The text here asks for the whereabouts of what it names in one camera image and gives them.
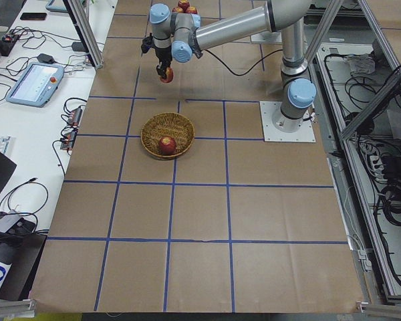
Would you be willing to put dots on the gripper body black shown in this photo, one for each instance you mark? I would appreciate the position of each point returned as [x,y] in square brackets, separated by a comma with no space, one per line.
[162,55]

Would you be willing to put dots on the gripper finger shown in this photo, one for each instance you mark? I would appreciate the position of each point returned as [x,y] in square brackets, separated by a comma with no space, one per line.
[161,70]

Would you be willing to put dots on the yellow-red apple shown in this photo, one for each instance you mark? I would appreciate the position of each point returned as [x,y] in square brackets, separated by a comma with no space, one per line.
[167,75]

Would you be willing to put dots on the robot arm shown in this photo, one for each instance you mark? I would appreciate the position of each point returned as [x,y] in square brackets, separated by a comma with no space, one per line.
[178,34]

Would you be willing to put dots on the red apple on plate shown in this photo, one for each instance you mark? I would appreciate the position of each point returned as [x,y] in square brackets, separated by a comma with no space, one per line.
[191,10]
[178,10]
[183,4]

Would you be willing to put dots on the woven wicker basket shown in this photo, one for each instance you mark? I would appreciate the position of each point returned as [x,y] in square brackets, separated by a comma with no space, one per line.
[171,125]

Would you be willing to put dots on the dark red apple in basket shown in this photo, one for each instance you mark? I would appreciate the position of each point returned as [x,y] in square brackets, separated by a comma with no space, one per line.
[167,145]

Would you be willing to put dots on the black power adapter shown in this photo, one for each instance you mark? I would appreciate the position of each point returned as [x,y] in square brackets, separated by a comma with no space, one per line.
[45,59]

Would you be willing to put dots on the blue teach pendant tablet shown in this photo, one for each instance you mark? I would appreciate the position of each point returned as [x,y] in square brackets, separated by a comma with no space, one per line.
[36,85]

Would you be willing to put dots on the black smartphone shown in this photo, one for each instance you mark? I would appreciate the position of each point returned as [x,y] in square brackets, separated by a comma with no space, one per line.
[29,16]

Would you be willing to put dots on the white keyboard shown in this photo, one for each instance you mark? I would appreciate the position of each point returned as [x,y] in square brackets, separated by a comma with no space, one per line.
[6,143]

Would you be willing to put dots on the black box on desk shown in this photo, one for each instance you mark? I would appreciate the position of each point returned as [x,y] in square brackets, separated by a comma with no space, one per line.
[19,279]

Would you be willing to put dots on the aluminium frame post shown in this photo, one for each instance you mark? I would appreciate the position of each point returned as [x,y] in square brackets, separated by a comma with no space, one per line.
[82,26]

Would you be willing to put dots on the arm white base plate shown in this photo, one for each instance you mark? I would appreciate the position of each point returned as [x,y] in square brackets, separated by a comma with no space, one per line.
[267,37]
[278,128]

